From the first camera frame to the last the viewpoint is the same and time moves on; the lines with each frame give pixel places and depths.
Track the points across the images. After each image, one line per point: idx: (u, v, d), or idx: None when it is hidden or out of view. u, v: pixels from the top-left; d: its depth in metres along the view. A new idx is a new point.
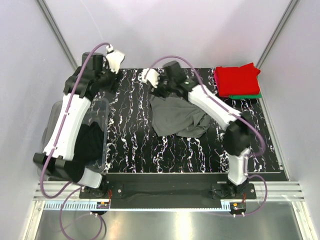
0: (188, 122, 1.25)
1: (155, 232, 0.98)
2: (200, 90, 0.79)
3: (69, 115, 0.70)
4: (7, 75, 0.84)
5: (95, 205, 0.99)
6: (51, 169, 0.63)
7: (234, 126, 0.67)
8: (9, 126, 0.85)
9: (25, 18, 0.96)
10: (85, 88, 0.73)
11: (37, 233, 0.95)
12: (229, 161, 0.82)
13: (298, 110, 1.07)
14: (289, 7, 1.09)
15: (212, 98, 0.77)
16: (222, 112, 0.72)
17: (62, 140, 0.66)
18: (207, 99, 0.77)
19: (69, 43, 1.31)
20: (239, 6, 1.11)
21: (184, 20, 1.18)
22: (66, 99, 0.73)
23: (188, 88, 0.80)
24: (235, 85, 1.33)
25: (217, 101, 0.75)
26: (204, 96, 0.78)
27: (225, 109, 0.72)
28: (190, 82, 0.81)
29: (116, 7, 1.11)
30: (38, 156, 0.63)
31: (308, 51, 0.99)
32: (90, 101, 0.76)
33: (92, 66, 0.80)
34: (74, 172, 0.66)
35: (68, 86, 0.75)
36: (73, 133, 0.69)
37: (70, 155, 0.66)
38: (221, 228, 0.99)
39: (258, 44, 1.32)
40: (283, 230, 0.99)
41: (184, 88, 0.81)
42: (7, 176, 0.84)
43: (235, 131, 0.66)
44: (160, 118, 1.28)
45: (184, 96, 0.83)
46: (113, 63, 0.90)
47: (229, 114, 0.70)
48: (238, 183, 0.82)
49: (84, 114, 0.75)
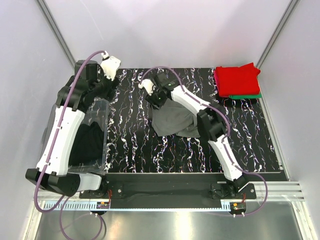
0: (188, 122, 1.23)
1: (155, 231, 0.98)
2: (179, 89, 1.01)
3: (62, 129, 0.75)
4: (6, 76, 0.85)
5: (95, 205, 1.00)
6: (45, 184, 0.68)
7: (204, 113, 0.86)
8: (9, 127, 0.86)
9: (25, 18, 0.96)
10: (78, 99, 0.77)
11: (37, 233, 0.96)
12: (219, 157, 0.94)
13: (298, 110, 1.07)
14: (290, 6, 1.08)
15: (188, 94, 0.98)
16: (195, 104, 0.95)
17: (55, 155, 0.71)
18: (184, 95, 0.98)
19: (69, 43, 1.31)
20: (239, 5, 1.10)
21: (184, 20, 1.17)
22: (58, 112, 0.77)
23: (171, 89, 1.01)
24: (234, 85, 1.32)
25: (192, 96, 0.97)
26: (182, 93, 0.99)
27: (197, 102, 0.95)
28: (173, 84, 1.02)
29: (115, 7, 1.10)
30: (31, 173, 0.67)
31: (308, 52, 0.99)
32: (83, 112, 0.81)
33: (85, 75, 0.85)
34: (67, 186, 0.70)
35: (61, 98, 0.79)
36: (65, 148, 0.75)
37: (63, 171, 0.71)
38: (220, 228, 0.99)
39: (258, 44, 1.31)
40: (283, 230, 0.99)
41: (167, 89, 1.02)
42: (7, 178, 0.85)
43: (204, 118, 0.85)
44: (159, 117, 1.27)
45: (169, 95, 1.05)
46: (108, 70, 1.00)
47: (200, 106, 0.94)
48: (233, 178, 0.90)
49: (76, 127, 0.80)
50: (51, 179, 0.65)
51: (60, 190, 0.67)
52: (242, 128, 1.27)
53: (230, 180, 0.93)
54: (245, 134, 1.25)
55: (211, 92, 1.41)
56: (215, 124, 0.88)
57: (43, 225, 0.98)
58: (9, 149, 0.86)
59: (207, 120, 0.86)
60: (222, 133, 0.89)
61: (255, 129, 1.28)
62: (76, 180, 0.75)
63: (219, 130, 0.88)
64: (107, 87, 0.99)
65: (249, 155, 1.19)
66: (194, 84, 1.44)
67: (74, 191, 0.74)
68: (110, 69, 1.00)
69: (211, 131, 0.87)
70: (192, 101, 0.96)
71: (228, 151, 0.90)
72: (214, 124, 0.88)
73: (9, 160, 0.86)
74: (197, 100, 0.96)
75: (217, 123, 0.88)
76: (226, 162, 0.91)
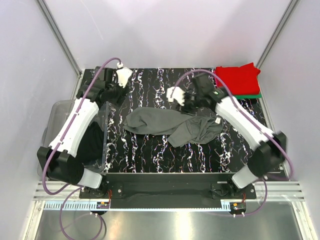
0: (154, 124, 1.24)
1: (155, 231, 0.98)
2: (230, 104, 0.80)
3: (78, 115, 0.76)
4: (7, 75, 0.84)
5: (95, 205, 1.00)
6: (52, 165, 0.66)
7: (266, 146, 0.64)
8: (9, 128, 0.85)
9: (26, 18, 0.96)
10: (96, 94, 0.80)
11: (37, 233, 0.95)
12: (241, 170, 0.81)
13: (297, 110, 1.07)
14: (289, 6, 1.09)
15: (243, 112, 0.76)
16: (254, 130, 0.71)
17: (68, 136, 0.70)
18: (237, 113, 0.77)
19: (69, 43, 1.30)
20: (240, 4, 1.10)
21: (184, 20, 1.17)
22: (77, 102, 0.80)
23: (218, 98, 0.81)
24: (236, 84, 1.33)
25: (247, 116, 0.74)
26: (235, 110, 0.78)
27: (257, 128, 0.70)
28: (220, 93, 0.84)
29: (116, 7, 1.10)
30: (42, 150, 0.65)
31: (308, 52, 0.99)
32: (98, 107, 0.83)
33: (103, 77, 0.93)
34: (74, 169, 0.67)
35: (80, 92, 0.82)
36: (79, 131, 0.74)
37: (73, 152, 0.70)
38: (221, 229, 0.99)
39: (258, 44, 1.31)
40: (284, 231, 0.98)
41: (213, 98, 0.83)
42: (8, 177, 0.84)
43: (266, 153, 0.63)
44: (198, 131, 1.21)
45: (213, 106, 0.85)
46: (120, 77, 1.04)
47: (261, 134, 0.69)
48: (241, 187, 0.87)
49: (92, 117, 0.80)
50: (61, 158, 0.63)
51: (67, 172, 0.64)
52: None
53: (238, 187, 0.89)
54: None
55: None
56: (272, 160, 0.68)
57: (43, 225, 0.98)
58: (9, 150, 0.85)
59: (269, 155, 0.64)
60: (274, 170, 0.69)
61: None
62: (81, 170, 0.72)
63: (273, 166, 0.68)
64: (119, 93, 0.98)
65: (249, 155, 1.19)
66: None
67: (78, 181, 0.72)
68: (123, 77, 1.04)
69: (268, 168, 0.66)
70: (248, 125, 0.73)
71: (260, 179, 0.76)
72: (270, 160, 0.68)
73: (9, 160, 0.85)
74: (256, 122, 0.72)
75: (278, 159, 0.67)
76: (244, 180, 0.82)
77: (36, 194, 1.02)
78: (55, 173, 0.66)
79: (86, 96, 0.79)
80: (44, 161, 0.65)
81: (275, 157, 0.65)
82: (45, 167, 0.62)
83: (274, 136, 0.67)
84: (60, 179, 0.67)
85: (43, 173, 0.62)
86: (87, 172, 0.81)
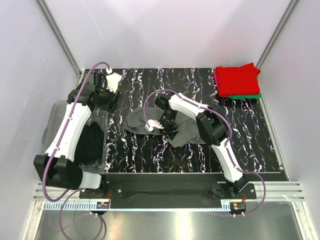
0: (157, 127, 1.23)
1: (155, 232, 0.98)
2: (177, 99, 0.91)
3: (72, 119, 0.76)
4: (7, 75, 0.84)
5: (95, 205, 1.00)
6: (50, 172, 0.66)
7: (203, 116, 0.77)
8: (9, 128, 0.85)
9: (25, 18, 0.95)
10: (87, 97, 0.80)
11: (37, 233, 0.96)
12: (217, 155, 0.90)
13: (297, 110, 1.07)
14: (290, 6, 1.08)
15: (186, 100, 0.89)
16: (194, 108, 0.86)
17: (64, 141, 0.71)
18: (182, 102, 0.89)
19: (69, 42, 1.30)
20: (240, 4, 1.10)
21: (184, 20, 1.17)
22: (69, 106, 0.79)
23: (168, 98, 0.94)
24: (234, 86, 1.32)
25: (190, 101, 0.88)
26: (180, 100, 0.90)
27: (195, 105, 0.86)
28: (169, 93, 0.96)
29: (115, 7, 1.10)
30: (40, 158, 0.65)
31: (308, 52, 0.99)
32: (90, 110, 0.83)
33: (92, 81, 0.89)
34: (73, 174, 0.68)
35: (71, 97, 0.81)
36: (75, 135, 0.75)
37: (71, 156, 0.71)
38: (220, 228, 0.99)
39: (258, 44, 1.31)
40: (284, 231, 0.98)
41: (165, 99, 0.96)
42: (8, 177, 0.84)
43: (204, 121, 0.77)
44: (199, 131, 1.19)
45: (167, 105, 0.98)
46: (110, 83, 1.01)
47: (199, 109, 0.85)
48: (234, 180, 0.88)
49: (85, 120, 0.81)
50: (59, 164, 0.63)
51: (65, 177, 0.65)
52: (242, 128, 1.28)
53: (232, 182, 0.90)
54: (245, 134, 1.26)
55: (211, 92, 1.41)
56: (217, 127, 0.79)
57: (43, 225, 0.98)
58: (9, 150, 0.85)
59: (207, 122, 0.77)
60: (226, 137, 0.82)
61: (255, 129, 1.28)
62: (80, 173, 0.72)
63: (222, 133, 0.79)
64: (110, 98, 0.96)
65: (249, 155, 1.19)
66: (194, 84, 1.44)
67: (78, 185, 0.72)
68: (112, 82, 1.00)
69: (214, 134, 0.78)
70: (190, 106, 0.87)
71: (231, 155, 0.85)
72: (216, 128, 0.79)
73: (9, 160, 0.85)
74: (194, 102, 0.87)
75: (220, 125, 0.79)
76: (228, 165, 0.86)
77: (36, 194, 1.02)
78: (55, 181, 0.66)
79: (78, 100, 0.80)
80: (43, 169, 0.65)
81: (218, 125, 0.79)
82: (45, 174, 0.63)
83: (209, 106, 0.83)
84: (59, 186, 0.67)
85: (42, 181, 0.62)
86: (86, 173, 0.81)
